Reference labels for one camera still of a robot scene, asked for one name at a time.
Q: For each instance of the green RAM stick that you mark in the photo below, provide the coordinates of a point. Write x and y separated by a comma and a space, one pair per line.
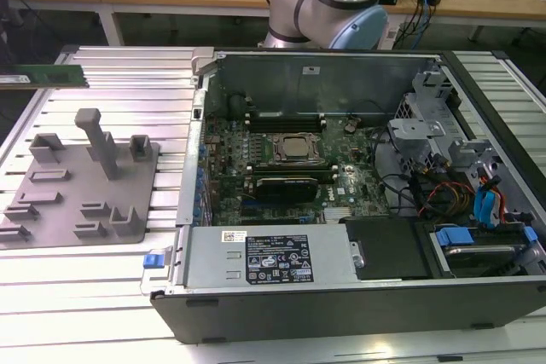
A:
42, 76

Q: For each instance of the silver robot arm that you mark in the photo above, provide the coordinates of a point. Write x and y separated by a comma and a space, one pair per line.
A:
290, 10

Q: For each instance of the black RAM slot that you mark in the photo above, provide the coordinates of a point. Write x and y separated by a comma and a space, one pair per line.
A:
286, 127
290, 165
286, 117

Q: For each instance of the CPU socket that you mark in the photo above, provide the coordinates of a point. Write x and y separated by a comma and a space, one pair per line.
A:
277, 151

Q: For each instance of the silver CPU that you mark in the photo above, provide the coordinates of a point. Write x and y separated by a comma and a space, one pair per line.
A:
295, 147

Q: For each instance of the black graphics card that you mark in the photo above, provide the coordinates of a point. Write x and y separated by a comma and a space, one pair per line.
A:
286, 189

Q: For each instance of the round coin battery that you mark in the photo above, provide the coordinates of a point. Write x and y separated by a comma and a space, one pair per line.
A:
350, 127

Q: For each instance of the silver heat sink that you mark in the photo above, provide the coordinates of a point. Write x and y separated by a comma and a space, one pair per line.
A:
339, 215

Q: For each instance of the green motherboard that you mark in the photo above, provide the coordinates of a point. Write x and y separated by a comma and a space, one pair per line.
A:
362, 163

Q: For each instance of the silver power supply unit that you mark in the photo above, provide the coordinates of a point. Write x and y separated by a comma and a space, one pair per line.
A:
213, 257

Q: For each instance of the black plastic cover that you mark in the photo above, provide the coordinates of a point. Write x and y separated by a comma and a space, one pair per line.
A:
384, 249

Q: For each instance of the blue case latch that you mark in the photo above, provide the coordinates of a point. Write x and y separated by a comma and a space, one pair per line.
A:
153, 262

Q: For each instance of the grey metal drive cage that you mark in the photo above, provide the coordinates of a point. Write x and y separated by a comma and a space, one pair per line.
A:
426, 108

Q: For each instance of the black open PC case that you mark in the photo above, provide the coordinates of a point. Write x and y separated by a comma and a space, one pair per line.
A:
341, 317

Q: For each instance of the grey parts rack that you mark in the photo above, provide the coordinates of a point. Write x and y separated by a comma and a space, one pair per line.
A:
106, 210

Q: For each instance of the hard disk in blue carrier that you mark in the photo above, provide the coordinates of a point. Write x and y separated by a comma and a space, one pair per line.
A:
478, 255

